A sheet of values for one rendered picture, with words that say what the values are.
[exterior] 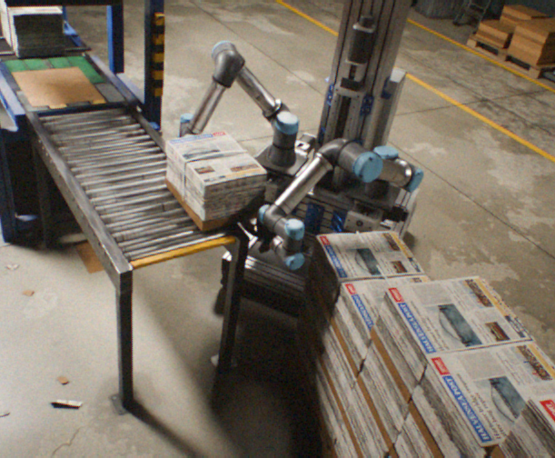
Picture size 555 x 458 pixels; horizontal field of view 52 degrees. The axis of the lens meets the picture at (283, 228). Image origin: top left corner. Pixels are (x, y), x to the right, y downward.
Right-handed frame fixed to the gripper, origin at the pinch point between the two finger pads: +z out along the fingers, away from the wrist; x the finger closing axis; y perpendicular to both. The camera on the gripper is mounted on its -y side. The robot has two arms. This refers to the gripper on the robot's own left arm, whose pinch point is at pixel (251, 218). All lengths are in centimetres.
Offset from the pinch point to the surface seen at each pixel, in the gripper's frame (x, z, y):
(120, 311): 62, -11, -19
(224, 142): 1.4, 25.5, 24.1
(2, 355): 101, 40, -79
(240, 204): 8.0, -2.4, 10.8
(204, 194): 24.3, -1.6, 19.1
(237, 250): 12.6, -11.4, -5.1
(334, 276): -9.9, -46.8, 1.4
